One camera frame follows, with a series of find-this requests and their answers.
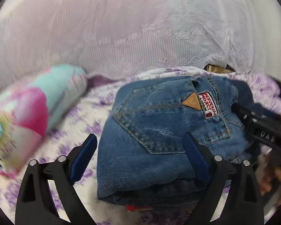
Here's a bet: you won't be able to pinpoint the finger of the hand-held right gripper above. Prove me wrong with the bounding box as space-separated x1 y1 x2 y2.
231 103 257 133

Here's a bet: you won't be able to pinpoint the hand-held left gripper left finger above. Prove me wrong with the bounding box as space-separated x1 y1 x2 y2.
15 133 99 225

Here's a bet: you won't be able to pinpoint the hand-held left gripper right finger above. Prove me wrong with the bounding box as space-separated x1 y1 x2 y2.
183 132 265 225

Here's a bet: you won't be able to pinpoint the blue denim pants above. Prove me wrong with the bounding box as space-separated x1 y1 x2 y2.
96 74 272 207

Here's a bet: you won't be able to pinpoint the person's right hand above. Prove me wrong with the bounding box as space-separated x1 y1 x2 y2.
259 149 281 198

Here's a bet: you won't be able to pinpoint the purple floral bed sheet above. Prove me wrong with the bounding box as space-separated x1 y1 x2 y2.
0 66 281 225

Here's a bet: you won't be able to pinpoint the folded teal pink floral blanket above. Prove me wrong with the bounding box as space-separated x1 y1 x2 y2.
0 64 88 177

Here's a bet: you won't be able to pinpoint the folded red garment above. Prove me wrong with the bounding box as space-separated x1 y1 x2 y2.
126 205 154 213

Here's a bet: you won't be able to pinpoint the white lace curtain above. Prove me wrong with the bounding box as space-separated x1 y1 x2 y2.
0 0 281 86

